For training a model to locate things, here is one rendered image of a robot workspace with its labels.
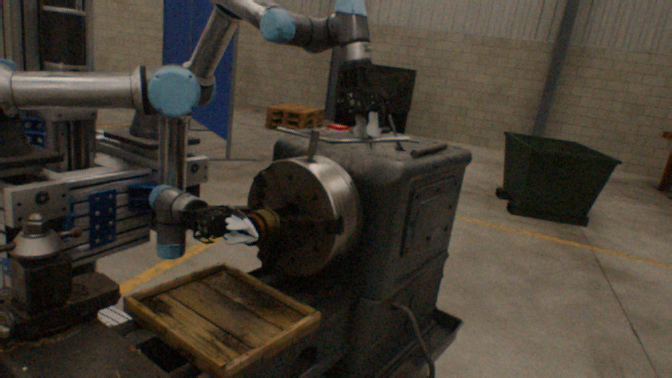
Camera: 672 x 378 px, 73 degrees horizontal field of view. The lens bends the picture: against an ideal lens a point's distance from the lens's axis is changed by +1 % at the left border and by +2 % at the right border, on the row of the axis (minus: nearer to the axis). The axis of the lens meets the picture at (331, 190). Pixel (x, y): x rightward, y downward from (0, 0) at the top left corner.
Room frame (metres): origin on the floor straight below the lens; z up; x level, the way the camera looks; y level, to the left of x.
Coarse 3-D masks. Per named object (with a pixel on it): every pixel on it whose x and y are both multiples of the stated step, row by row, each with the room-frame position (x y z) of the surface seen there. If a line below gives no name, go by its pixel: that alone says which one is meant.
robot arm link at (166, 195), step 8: (152, 192) 1.13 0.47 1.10; (160, 192) 1.12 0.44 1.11; (168, 192) 1.11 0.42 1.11; (176, 192) 1.11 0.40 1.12; (184, 192) 1.11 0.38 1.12; (152, 200) 1.12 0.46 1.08; (160, 200) 1.10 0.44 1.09; (168, 200) 1.09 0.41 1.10; (160, 208) 1.10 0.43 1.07; (168, 208) 1.08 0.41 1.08; (160, 216) 1.10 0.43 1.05; (168, 216) 1.10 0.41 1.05
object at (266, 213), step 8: (264, 208) 1.06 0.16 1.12; (248, 216) 1.01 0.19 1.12; (256, 216) 1.01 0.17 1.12; (264, 216) 1.02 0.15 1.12; (272, 216) 1.03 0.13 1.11; (256, 224) 0.99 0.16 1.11; (264, 224) 1.01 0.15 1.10; (272, 224) 1.02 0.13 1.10; (264, 232) 1.00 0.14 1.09; (272, 232) 1.01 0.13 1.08; (256, 240) 0.99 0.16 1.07; (264, 240) 1.01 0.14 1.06; (272, 240) 1.03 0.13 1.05
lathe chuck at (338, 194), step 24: (288, 168) 1.13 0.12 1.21; (312, 168) 1.11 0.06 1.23; (288, 192) 1.13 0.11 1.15; (312, 192) 1.08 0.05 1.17; (336, 192) 1.08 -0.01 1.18; (288, 216) 1.19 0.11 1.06; (336, 216) 1.04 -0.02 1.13; (288, 240) 1.12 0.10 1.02; (312, 240) 1.07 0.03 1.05; (336, 240) 1.04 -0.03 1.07; (288, 264) 1.11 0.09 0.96; (312, 264) 1.07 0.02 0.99
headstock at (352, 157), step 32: (352, 160) 1.23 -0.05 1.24; (384, 160) 1.21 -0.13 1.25; (416, 160) 1.27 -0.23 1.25; (448, 160) 1.42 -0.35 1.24; (384, 192) 1.15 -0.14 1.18; (416, 192) 1.27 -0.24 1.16; (448, 192) 1.48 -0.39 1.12; (384, 224) 1.14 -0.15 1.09; (416, 224) 1.30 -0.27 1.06; (448, 224) 1.56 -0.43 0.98; (352, 256) 1.18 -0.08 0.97; (384, 256) 1.15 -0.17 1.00; (416, 256) 1.36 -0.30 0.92; (352, 288) 1.17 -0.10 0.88; (384, 288) 1.16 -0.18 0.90
